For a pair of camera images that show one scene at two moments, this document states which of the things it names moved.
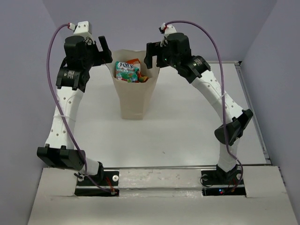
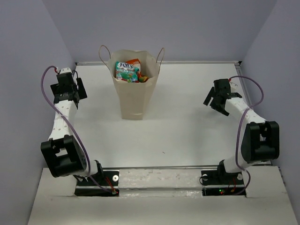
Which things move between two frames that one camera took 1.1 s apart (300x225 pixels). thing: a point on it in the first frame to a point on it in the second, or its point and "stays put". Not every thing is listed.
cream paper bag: x=133 y=96 stays put
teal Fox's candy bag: x=126 y=72 stays put
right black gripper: x=155 y=48 to x=213 y=94
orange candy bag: x=136 y=63 stays put
